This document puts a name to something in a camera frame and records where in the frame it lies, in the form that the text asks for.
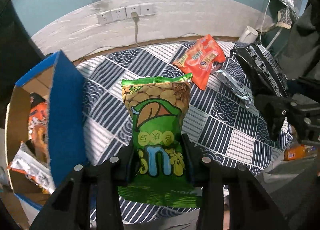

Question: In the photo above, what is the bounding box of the silver foil snack packet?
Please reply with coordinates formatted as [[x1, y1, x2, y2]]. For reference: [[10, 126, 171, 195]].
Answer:
[[214, 68, 253, 109]]

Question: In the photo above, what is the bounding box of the green peanut snack bag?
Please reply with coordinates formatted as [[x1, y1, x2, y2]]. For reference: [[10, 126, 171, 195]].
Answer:
[[118, 73, 201, 208]]

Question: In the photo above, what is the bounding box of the orange black squid snack bag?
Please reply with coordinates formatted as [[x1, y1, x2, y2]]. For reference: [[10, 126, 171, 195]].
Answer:
[[28, 93, 49, 163]]

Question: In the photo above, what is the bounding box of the white wall socket strip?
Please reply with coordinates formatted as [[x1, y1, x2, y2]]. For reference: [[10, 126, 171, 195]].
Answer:
[[97, 3, 156, 25]]

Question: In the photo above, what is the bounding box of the orange green snack bag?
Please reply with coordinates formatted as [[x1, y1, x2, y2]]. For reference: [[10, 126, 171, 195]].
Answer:
[[8, 141, 55, 194]]

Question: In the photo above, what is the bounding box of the red orange snack bag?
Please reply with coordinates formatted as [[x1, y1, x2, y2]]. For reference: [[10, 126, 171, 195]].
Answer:
[[173, 34, 226, 90]]

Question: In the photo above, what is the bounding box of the blue cardboard box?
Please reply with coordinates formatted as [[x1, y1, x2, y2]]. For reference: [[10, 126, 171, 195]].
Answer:
[[4, 50, 89, 230]]

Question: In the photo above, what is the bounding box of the thin white cable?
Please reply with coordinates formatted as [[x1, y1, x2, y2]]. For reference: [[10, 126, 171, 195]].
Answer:
[[258, 0, 273, 43]]

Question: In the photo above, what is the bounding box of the white cup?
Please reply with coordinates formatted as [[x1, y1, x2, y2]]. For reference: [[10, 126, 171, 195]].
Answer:
[[238, 26, 259, 44]]

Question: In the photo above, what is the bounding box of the grey plug and cable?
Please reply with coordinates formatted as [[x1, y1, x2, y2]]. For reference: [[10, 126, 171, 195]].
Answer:
[[130, 11, 146, 47]]

